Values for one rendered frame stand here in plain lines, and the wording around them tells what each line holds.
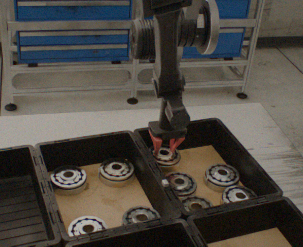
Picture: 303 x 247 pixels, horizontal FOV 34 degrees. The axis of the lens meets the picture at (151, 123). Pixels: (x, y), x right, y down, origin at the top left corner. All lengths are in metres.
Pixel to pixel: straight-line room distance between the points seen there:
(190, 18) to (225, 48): 1.82
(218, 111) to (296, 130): 1.42
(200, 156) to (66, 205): 0.47
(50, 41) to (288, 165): 1.86
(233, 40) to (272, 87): 0.64
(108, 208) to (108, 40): 2.00
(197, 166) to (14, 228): 0.59
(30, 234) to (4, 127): 0.72
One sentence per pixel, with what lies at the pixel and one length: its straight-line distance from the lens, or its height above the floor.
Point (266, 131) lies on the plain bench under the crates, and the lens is 2.06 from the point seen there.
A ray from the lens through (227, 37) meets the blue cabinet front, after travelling 3.48.
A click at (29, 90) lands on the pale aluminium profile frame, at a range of 3.35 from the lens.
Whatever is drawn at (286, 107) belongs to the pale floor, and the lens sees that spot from 3.74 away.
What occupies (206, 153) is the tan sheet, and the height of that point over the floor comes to 0.83.
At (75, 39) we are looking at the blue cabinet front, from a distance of 3.23.
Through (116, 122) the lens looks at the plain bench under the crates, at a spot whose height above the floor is 0.70.
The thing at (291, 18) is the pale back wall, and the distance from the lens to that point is 4.68.
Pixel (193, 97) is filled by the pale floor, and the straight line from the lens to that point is 3.63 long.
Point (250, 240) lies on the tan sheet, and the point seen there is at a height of 0.83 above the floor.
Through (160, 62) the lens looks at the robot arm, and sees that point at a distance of 1.24.
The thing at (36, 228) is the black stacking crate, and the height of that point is 0.83.
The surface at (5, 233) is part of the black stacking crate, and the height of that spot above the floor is 0.83.
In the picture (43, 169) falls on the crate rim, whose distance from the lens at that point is 1.37.
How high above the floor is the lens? 1.78
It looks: 33 degrees down
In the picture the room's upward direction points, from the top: 5 degrees clockwise
